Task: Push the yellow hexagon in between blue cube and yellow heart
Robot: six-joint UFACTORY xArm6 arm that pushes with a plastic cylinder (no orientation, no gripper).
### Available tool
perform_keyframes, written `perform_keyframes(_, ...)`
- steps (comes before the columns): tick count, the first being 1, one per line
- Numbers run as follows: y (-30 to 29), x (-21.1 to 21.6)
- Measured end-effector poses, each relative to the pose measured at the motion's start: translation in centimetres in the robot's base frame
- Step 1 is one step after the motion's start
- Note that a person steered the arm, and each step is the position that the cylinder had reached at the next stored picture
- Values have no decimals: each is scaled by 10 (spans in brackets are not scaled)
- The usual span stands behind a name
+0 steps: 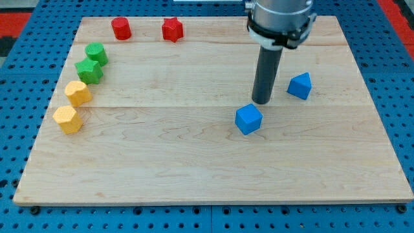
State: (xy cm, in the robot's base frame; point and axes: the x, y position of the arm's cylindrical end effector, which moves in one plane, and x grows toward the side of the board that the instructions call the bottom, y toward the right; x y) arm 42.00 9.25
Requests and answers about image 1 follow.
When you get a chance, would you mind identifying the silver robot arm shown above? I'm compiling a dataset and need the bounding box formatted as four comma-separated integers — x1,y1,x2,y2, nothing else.
245,0,317,51

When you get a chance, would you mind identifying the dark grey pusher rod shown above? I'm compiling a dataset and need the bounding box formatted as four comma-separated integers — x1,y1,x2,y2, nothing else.
252,47,283,104

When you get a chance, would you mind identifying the red star block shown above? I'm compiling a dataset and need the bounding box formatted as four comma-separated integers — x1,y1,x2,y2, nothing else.
162,17,184,43

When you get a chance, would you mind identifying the yellow heart block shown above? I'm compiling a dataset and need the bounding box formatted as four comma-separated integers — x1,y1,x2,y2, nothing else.
64,81,93,107

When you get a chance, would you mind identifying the wooden board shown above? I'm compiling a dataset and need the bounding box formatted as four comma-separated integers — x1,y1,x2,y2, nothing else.
14,16,413,206

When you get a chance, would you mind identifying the yellow hexagon block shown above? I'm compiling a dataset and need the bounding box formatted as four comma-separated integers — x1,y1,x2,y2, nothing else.
52,105,83,134

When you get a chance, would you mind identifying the blue pentagon block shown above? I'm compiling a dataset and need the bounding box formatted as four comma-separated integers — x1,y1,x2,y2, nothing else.
287,72,312,100

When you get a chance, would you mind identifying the red cylinder block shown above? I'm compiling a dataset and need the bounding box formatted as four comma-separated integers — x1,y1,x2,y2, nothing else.
111,17,132,40

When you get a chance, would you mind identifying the green star block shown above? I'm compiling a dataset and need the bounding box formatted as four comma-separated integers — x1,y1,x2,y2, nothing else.
75,58,104,85

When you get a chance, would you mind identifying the green cylinder block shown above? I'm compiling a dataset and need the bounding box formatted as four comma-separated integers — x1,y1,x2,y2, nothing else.
85,42,108,67

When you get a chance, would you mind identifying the blue cube block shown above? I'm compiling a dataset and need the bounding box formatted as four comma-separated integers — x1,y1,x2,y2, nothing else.
235,104,263,135

